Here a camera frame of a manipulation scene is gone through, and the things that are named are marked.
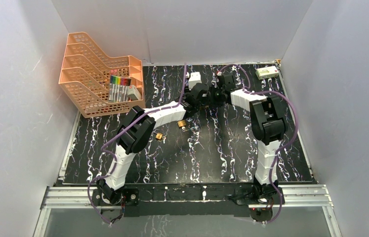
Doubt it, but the medium brass padlock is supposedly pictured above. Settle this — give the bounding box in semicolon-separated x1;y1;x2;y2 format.
177;120;189;132

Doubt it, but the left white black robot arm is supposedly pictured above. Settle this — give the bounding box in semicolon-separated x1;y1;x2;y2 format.
96;83;209;204

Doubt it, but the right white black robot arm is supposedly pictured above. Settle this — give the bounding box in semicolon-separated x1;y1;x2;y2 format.
209;72;287;204

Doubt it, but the small brass padlock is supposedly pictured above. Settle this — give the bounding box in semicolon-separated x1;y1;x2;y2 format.
153;131;166;141

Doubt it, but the small grey white box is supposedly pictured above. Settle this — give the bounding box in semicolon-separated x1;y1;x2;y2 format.
127;85;142;101

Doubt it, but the set of coloured markers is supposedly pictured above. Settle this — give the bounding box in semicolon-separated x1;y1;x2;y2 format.
108;75;131;103

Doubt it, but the white green box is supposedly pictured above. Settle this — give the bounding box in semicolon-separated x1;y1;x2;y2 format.
256;66;279;79

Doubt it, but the orange plastic file organizer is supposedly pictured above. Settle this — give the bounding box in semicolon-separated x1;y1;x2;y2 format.
59;32;145;118

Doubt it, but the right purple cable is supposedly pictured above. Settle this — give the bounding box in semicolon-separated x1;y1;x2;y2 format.
217;63;299;225

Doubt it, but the black aluminium base frame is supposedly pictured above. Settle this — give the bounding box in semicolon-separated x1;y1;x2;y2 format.
41;183;334;226

